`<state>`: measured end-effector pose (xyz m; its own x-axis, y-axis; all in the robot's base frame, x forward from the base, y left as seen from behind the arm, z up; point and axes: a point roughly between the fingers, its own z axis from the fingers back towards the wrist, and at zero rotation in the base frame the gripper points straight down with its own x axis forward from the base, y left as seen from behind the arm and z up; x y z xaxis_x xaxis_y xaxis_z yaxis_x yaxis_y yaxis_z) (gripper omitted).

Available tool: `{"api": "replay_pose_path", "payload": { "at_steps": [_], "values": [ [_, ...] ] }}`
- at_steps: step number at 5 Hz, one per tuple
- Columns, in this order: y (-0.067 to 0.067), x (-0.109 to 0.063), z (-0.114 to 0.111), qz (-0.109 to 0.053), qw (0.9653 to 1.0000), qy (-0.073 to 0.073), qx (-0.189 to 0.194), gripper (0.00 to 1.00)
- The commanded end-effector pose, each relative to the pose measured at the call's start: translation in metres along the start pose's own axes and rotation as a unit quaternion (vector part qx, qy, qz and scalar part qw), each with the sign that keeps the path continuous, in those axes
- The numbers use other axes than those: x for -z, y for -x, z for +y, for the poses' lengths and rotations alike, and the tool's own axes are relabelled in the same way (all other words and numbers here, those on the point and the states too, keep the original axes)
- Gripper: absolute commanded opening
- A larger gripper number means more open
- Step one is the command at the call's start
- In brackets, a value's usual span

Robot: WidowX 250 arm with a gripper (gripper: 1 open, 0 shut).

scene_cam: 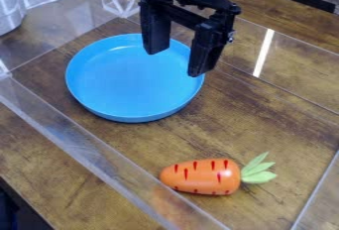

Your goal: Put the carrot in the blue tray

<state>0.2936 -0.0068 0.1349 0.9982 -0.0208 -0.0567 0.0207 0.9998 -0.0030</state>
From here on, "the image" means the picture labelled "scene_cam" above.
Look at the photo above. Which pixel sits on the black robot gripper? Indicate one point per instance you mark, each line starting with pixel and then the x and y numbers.
pixel 212 34

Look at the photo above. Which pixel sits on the orange toy carrot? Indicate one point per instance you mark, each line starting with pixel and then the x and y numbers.
pixel 216 176

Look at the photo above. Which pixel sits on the blue round tray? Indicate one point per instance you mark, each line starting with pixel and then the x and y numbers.
pixel 128 86

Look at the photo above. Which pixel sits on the clear acrylic enclosure wall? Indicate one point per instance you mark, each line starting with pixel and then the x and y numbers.
pixel 87 171

